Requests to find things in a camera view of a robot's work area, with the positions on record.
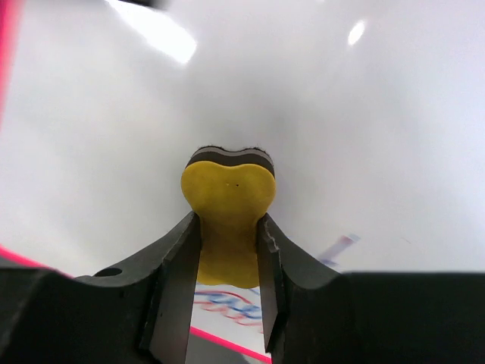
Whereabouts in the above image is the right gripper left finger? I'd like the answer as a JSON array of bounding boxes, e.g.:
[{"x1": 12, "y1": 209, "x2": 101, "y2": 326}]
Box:
[{"x1": 1, "y1": 213, "x2": 200, "y2": 363}]

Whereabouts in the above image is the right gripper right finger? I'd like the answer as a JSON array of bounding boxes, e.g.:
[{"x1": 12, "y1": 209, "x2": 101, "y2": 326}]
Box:
[{"x1": 257, "y1": 216, "x2": 484, "y2": 363}]

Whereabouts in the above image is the yellow bone-shaped eraser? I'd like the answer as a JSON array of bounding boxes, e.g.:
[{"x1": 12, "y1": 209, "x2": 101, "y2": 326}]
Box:
[{"x1": 180, "y1": 146, "x2": 277, "y2": 289}]

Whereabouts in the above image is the pink framed whiteboard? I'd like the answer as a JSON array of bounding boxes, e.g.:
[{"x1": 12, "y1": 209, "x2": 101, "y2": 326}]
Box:
[{"x1": 1, "y1": 1, "x2": 484, "y2": 363}]

